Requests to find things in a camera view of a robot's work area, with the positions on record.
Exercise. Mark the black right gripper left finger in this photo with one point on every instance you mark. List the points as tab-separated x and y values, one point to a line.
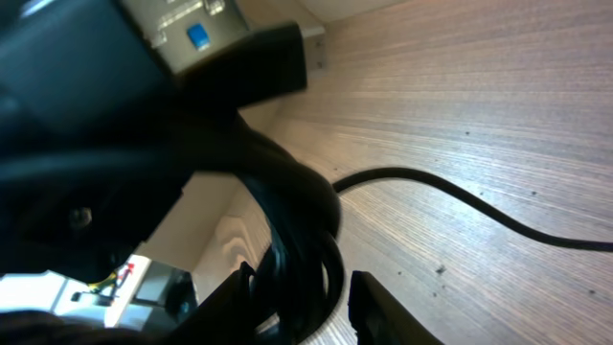
224	318

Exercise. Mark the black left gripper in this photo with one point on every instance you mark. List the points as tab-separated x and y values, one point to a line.
109	107

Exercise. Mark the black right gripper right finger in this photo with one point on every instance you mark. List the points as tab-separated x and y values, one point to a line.
378	318

